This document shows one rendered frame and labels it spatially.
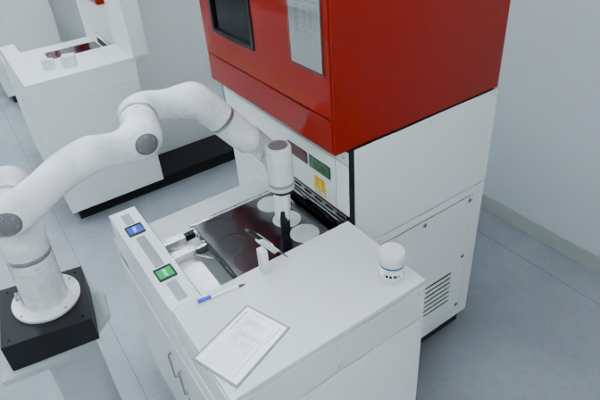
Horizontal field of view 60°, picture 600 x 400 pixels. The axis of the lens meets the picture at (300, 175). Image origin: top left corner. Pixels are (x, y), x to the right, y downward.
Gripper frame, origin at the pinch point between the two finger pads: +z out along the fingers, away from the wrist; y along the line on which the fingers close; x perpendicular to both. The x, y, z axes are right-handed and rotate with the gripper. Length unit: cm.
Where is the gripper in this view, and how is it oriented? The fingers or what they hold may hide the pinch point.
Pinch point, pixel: (285, 225)
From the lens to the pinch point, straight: 178.7
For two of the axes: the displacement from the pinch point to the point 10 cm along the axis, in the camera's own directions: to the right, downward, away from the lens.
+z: 0.7, 8.4, 5.5
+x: 10.0, -0.5, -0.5
